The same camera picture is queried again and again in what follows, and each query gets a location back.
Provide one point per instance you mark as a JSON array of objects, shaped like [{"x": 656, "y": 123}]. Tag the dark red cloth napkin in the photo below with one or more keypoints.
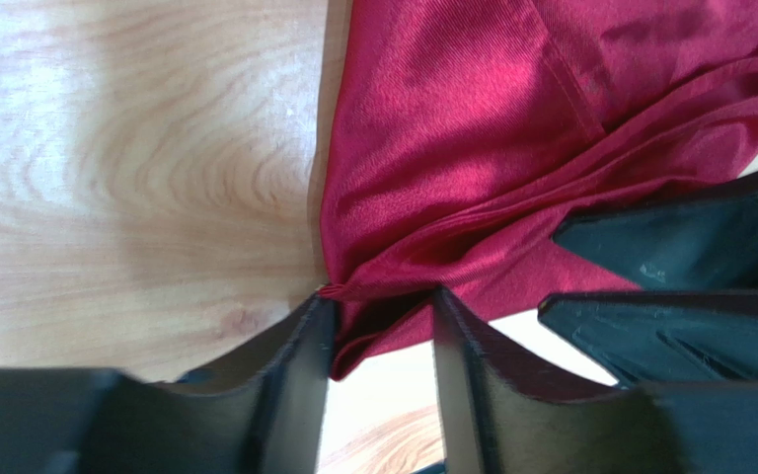
[{"x": 466, "y": 131}]

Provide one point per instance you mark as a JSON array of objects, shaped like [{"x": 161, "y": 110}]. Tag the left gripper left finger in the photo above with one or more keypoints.
[{"x": 256, "y": 409}]

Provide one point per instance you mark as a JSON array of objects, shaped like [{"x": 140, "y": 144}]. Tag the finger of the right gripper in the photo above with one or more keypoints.
[
  {"x": 704, "y": 240},
  {"x": 663, "y": 336}
]

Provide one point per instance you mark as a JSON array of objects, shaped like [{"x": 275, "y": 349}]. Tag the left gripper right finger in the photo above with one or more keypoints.
[{"x": 506, "y": 410}]

